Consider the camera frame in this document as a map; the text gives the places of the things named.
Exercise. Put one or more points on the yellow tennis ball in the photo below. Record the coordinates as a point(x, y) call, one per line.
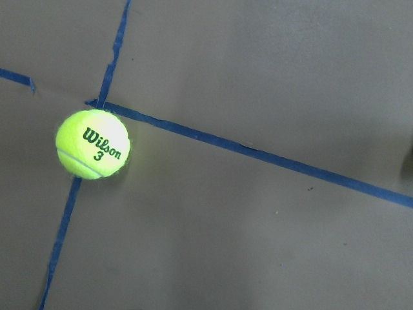
point(92, 144)

